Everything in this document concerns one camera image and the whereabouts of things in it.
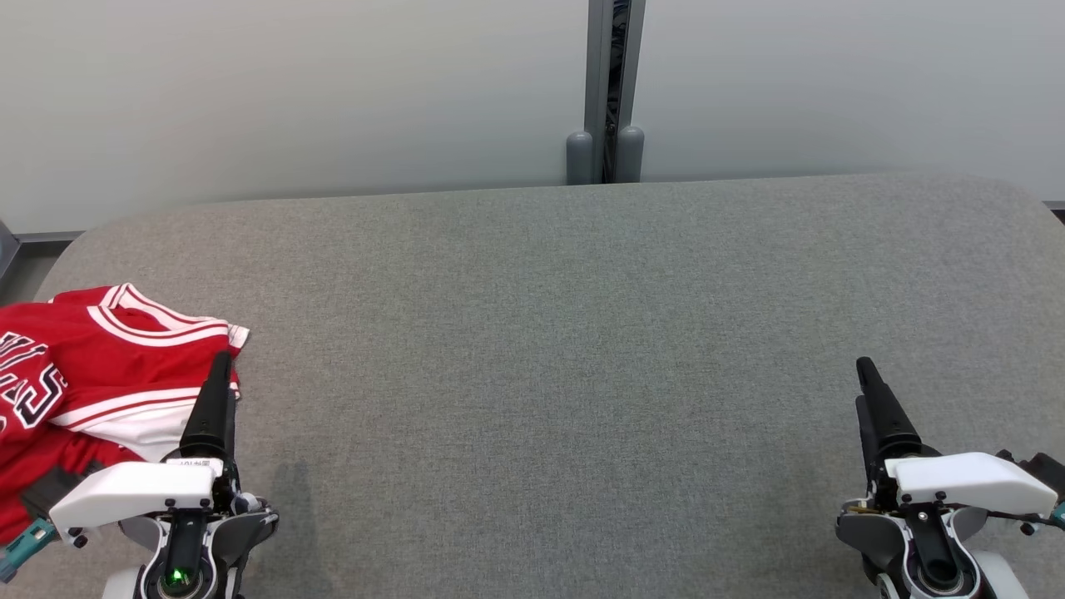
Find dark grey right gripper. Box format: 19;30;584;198
835;357;988;584

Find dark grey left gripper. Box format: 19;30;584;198
120;350;280;576

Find red basketball jersey number 23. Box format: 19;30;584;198
0;283;250;433

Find red shorts with white stripe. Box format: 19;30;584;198
0;406;209;546

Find teal left cable connector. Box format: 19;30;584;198
0;517;57;583

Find grey partition post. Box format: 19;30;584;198
566;0;615;186
616;0;648;185

